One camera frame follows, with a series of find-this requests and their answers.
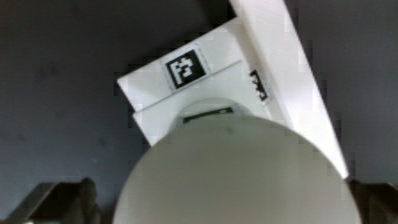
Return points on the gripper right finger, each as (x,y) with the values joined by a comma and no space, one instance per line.
(375,197)

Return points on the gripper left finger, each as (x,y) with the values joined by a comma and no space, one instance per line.
(58,204)

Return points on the white lamp bulb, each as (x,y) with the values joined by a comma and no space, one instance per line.
(234,171)

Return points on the white lamp base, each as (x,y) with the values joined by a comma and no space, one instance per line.
(204,79)

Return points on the white U-shaped fence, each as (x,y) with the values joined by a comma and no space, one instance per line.
(279,50)

